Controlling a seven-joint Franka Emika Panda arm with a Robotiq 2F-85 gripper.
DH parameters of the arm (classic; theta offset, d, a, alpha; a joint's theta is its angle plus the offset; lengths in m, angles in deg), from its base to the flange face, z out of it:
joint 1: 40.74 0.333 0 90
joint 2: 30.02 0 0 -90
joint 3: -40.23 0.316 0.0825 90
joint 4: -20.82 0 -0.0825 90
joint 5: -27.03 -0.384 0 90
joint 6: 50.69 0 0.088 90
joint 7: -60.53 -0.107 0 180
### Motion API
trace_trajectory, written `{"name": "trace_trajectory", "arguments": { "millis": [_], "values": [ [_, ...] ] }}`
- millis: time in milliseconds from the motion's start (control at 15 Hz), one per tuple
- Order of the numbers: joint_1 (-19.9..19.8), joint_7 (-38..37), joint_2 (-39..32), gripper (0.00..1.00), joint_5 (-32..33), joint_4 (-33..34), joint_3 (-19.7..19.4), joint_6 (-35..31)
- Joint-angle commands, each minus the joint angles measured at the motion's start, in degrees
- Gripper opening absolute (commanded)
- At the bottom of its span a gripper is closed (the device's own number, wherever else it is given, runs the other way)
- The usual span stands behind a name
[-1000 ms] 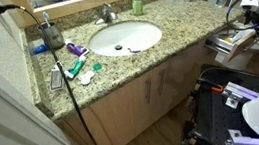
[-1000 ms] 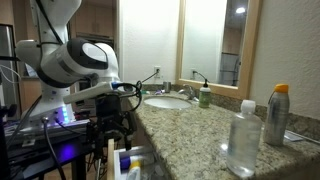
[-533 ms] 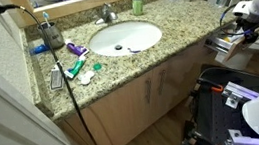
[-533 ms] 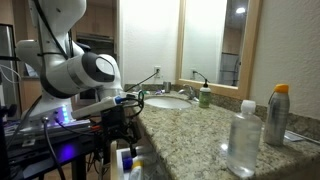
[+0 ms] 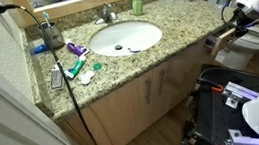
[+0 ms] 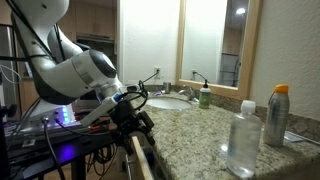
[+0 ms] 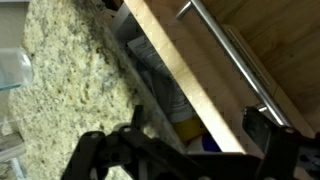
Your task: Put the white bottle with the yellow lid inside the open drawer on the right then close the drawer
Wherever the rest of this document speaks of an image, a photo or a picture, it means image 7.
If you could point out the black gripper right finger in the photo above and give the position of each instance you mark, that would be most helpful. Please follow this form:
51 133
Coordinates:
283 150

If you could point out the blue white tube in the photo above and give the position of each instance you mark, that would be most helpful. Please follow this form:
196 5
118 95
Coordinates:
206 145

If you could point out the light wooden drawer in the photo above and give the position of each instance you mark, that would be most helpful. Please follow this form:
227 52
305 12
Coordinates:
186 76

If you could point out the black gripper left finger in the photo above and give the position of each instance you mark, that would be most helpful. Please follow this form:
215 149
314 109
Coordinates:
110 150

